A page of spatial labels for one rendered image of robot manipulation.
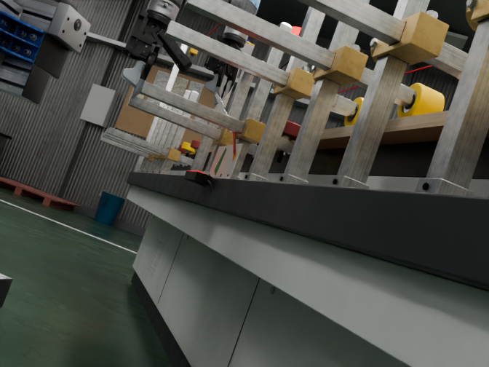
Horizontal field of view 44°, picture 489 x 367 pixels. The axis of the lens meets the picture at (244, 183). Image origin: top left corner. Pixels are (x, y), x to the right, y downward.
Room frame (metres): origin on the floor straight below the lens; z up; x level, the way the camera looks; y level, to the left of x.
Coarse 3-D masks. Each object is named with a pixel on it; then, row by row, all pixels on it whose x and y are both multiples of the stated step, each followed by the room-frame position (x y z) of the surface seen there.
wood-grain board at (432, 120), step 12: (396, 120) 1.17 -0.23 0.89; (408, 120) 1.12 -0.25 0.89; (420, 120) 1.08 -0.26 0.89; (432, 120) 1.04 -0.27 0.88; (444, 120) 1.01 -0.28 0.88; (324, 132) 1.51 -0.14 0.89; (336, 132) 1.44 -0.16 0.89; (348, 132) 1.37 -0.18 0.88; (384, 132) 1.20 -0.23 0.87; (396, 132) 1.16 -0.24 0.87; (408, 132) 1.13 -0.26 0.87; (420, 132) 1.10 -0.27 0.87; (432, 132) 1.07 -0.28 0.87; (324, 144) 1.57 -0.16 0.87; (336, 144) 1.51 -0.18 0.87; (384, 144) 1.31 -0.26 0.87; (192, 156) 3.31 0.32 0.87
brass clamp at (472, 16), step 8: (472, 0) 0.70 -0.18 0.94; (480, 0) 0.70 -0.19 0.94; (488, 0) 0.68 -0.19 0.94; (472, 8) 0.71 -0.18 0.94; (480, 8) 0.69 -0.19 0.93; (488, 8) 0.68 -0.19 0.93; (472, 16) 0.70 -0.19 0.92; (480, 16) 0.69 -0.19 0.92; (488, 16) 0.68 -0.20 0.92; (472, 24) 0.72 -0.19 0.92
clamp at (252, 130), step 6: (246, 120) 1.59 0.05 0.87; (252, 120) 1.56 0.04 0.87; (246, 126) 1.57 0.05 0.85; (252, 126) 1.56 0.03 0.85; (258, 126) 1.57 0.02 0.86; (264, 126) 1.57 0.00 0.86; (246, 132) 1.56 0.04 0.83; (252, 132) 1.57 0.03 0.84; (258, 132) 1.57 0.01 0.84; (240, 138) 1.63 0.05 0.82; (246, 138) 1.59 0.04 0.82; (252, 138) 1.57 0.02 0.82; (258, 138) 1.57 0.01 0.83
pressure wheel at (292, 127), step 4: (288, 124) 1.60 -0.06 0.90; (292, 124) 1.60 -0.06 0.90; (296, 124) 1.60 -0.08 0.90; (284, 128) 1.61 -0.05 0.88; (288, 128) 1.60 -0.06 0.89; (292, 128) 1.60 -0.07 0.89; (296, 128) 1.61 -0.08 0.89; (284, 132) 1.61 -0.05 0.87; (288, 132) 1.60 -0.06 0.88; (292, 132) 1.60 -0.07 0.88; (296, 132) 1.61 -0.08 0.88; (284, 136) 1.63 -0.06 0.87; (288, 136) 1.63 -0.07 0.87; (292, 136) 1.62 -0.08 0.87; (296, 136) 1.61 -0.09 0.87; (288, 140) 1.63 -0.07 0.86; (292, 140) 1.67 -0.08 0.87; (280, 152) 1.64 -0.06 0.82; (280, 156) 1.64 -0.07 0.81; (280, 160) 1.64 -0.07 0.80
